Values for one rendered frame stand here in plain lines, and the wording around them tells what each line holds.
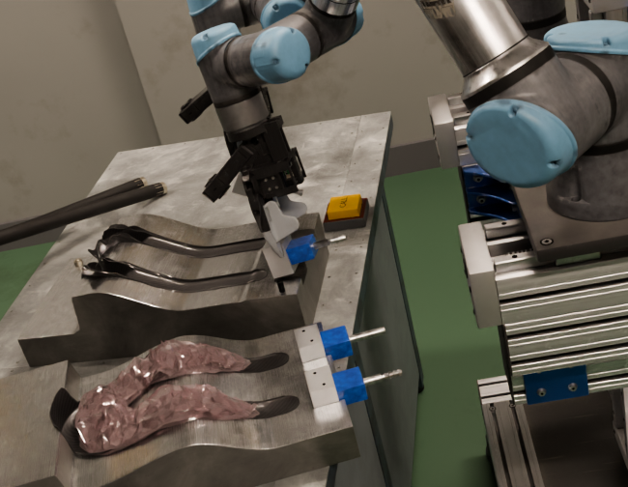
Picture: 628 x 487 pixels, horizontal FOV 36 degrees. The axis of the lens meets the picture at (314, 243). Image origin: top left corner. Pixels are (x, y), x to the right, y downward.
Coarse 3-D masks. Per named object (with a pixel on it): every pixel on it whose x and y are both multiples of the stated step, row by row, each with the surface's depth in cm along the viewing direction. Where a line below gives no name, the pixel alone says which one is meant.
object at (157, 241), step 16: (112, 240) 170; (128, 240) 171; (144, 240) 174; (160, 240) 174; (256, 240) 171; (96, 256) 167; (192, 256) 171; (208, 256) 171; (96, 272) 161; (112, 272) 161; (128, 272) 165; (144, 272) 165; (240, 272) 162; (256, 272) 161; (160, 288) 162; (176, 288) 163; (192, 288) 163; (208, 288) 161
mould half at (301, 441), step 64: (0, 384) 145; (64, 384) 142; (192, 384) 137; (256, 384) 140; (0, 448) 132; (64, 448) 131; (128, 448) 130; (192, 448) 126; (256, 448) 127; (320, 448) 129
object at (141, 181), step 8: (128, 184) 218; (136, 184) 219; (144, 184) 221; (104, 192) 214; (112, 192) 215; (120, 192) 216; (80, 200) 211; (88, 200) 211; (96, 200) 212; (64, 208) 207
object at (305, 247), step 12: (288, 240) 158; (300, 240) 157; (312, 240) 156; (324, 240) 155; (336, 240) 155; (264, 252) 156; (288, 252) 155; (300, 252) 155; (312, 252) 155; (276, 264) 156; (288, 264) 156; (276, 276) 157
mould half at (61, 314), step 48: (192, 240) 176; (240, 240) 173; (96, 288) 159; (144, 288) 161; (240, 288) 158; (288, 288) 154; (48, 336) 164; (96, 336) 163; (144, 336) 161; (240, 336) 158
